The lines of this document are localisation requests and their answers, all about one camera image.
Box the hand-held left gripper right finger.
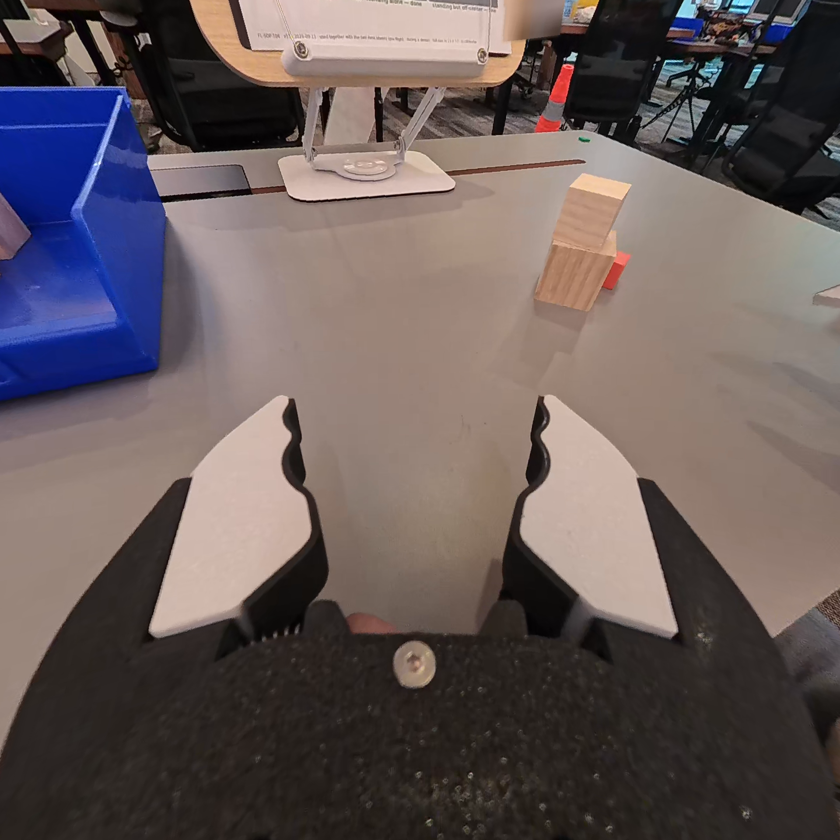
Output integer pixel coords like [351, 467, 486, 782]
[502, 394, 679, 641]

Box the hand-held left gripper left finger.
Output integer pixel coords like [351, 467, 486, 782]
[149, 397, 329, 641]

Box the large wooden cube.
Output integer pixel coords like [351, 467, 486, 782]
[0, 195, 32, 261]
[535, 230, 618, 313]

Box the medium wooden cube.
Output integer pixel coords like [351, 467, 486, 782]
[552, 174, 632, 253]

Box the blue plastic bin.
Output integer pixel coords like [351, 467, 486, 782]
[0, 87, 168, 403]

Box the black office chair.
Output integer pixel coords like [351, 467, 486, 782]
[565, 0, 683, 143]
[722, 0, 840, 211]
[138, 0, 309, 152]

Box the orange striped traffic cone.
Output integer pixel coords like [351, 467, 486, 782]
[535, 63, 576, 133]

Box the white folding stand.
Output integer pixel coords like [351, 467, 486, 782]
[279, 37, 489, 203]

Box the white instruction sheet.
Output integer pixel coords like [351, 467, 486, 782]
[237, 0, 513, 56]

